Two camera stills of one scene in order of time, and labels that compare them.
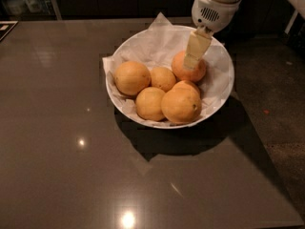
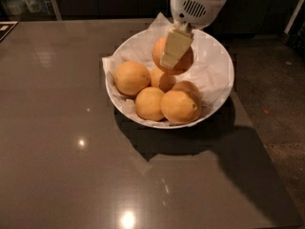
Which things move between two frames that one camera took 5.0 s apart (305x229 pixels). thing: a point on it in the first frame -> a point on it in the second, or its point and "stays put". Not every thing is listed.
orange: x=130 y=77 stays put
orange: x=186 y=73 -> x=183 y=65
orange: x=162 y=77 stays put
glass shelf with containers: x=28 y=3 stays put
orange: x=148 y=103 stays put
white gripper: x=212 y=13 -> x=197 y=8
